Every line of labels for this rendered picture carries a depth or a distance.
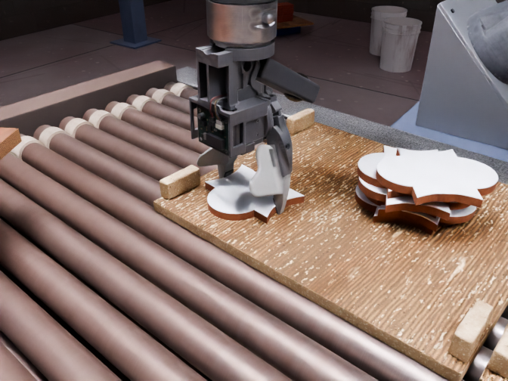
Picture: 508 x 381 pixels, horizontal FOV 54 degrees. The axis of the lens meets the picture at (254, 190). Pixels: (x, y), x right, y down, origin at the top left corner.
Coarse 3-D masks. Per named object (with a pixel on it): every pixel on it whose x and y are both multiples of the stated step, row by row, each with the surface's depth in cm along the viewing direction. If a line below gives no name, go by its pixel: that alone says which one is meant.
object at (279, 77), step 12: (264, 60) 55; (264, 72) 55; (276, 72) 57; (288, 72) 58; (276, 84) 58; (288, 84) 59; (300, 84) 61; (312, 84) 62; (288, 96) 63; (300, 96) 62; (312, 96) 63
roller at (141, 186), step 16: (48, 128) 87; (48, 144) 86; (64, 144) 83; (80, 144) 83; (80, 160) 80; (96, 160) 78; (112, 160) 78; (112, 176) 76; (128, 176) 74; (144, 176) 74; (128, 192) 74; (144, 192) 71; (160, 192) 70; (480, 352) 46; (480, 368) 45
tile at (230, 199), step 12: (240, 168) 70; (216, 180) 67; (228, 180) 67; (240, 180) 67; (216, 192) 65; (228, 192) 65; (240, 192) 65; (216, 204) 62; (228, 204) 62; (240, 204) 62; (252, 204) 62; (264, 204) 62; (288, 204) 64; (216, 216) 62; (228, 216) 61; (240, 216) 61; (252, 216) 62; (264, 216) 60
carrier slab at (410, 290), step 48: (336, 144) 79; (384, 144) 79; (192, 192) 67; (336, 192) 67; (240, 240) 58; (288, 240) 58; (336, 240) 58; (384, 240) 58; (432, 240) 58; (480, 240) 58; (336, 288) 51; (384, 288) 51; (432, 288) 51; (480, 288) 51; (384, 336) 46; (432, 336) 46
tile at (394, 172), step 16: (384, 160) 60; (400, 160) 60; (416, 160) 60; (432, 160) 60; (448, 160) 60; (464, 160) 60; (384, 176) 57; (400, 176) 57; (416, 176) 57; (432, 176) 57; (448, 176) 57; (464, 176) 57; (480, 176) 57; (496, 176) 57; (400, 192) 56; (416, 192) 54; (432, 192) 54; (448, 192) 54; (464, 192) 54; (480, 192) 55
